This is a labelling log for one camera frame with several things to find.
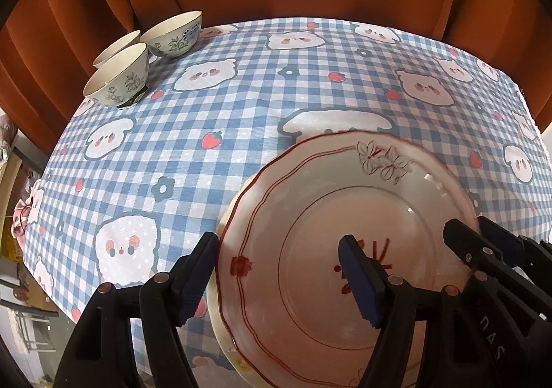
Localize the pink cloth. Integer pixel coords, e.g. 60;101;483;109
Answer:
12;202;36;239

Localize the cardboard box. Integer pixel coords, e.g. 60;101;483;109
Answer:
11;271;59;320

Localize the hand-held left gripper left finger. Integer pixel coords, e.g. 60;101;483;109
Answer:
52;231;220;388

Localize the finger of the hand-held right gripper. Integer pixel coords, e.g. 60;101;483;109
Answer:
478;216;552;281
443;219;518;281

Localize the red-rimmed scalloped plate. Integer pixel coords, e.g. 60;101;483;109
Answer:
216;131;481;388

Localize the blue checked bear tablecloth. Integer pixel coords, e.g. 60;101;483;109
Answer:
19;17;542;388

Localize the white lace cloth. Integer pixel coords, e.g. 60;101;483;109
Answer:
0;110;18;160

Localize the wooden furniture edge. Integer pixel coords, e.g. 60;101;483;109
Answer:
0;151;27;210

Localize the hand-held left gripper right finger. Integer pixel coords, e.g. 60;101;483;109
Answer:
337;235;471;388

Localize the floral ceramic bowl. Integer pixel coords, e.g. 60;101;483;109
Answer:
92;30;143;68
83;42;150;106
139;11;203;58

